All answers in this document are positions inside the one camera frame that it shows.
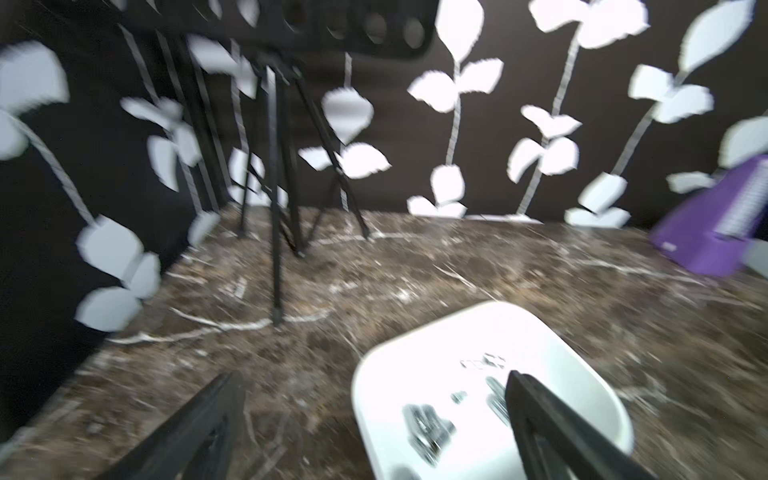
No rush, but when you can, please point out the black perforated music stand desk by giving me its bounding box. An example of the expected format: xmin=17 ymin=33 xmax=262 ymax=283
xmin=112 ymin=0 xmax=439 ymax=60

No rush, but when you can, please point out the white plastic storage tray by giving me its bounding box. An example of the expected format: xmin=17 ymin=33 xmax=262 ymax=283
xmin=351 ymin=301 xmax=634 ymax=479

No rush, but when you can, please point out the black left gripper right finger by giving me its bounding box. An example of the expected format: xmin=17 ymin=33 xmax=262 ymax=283
xmin=505 ymin=370 xmax=655 ymax=480

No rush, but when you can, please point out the long chrome deep socket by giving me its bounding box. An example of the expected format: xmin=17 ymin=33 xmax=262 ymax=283
xmin=485 ymin=376 xmax=511 ymax=427

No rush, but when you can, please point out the purple stapler box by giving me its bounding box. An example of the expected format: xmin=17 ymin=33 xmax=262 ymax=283
xmin=649 ymin=155 xmax=767 ymax=277

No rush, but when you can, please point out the tiny chrome adapter socket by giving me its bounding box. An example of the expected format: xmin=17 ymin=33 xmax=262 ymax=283
xmin=451 ymin=391 xmax=468 ymax=404

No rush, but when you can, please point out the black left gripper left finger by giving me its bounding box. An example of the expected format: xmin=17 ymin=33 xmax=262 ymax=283
xmin=98 ymin=371 xmax=245 ymax=480

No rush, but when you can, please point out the black music stand tripod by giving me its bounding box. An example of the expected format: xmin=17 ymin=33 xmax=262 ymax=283
xmin=245 ymin=50 xmax=371 ymax=326

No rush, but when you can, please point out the large chrome socket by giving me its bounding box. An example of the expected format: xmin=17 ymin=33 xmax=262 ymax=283
xmin=403 ymin=404 xmax=456 ymax=466

